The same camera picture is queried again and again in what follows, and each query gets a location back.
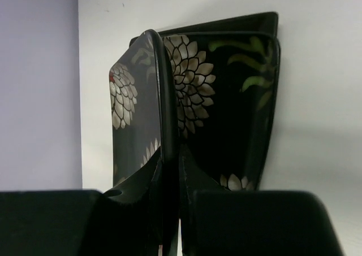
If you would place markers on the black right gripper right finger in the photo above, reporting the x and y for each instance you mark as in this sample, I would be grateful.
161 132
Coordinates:
215 221

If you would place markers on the square teal black plate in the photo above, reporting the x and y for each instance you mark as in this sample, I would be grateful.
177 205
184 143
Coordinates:
265 22

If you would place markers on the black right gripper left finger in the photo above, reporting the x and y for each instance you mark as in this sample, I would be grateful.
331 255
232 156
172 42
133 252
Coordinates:
121 221

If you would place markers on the black white floral square plate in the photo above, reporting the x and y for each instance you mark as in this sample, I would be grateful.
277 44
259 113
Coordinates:
226 88

